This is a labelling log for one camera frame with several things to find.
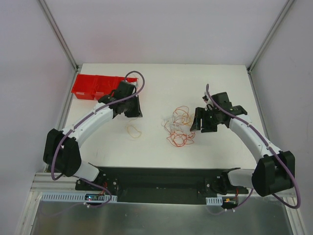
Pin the aluminium frame post left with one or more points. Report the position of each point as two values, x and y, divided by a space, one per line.
57 32

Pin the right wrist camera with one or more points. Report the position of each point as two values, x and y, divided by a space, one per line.
206 99

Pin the white slotted cable duct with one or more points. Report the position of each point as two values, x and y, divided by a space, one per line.
214 201
77 197

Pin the red plastic bin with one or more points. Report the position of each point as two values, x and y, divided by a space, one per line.
90 87

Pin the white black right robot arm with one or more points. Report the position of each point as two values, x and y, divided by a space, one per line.
275 169

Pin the aluminium frame post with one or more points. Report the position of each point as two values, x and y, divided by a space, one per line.
57 32
270 34

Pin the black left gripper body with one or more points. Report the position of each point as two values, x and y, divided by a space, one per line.
136 106

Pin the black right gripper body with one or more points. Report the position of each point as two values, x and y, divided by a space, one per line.
205 120

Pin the aluminium front rail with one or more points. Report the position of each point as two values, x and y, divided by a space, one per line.
43 182

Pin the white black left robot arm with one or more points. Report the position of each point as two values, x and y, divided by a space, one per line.
62 148

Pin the white slotted cable duct right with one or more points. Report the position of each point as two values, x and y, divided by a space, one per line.
214 201

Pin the aluminium frame post right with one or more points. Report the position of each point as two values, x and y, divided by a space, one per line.
270 34

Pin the white slotted cable duct left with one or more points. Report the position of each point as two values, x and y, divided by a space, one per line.
77 197

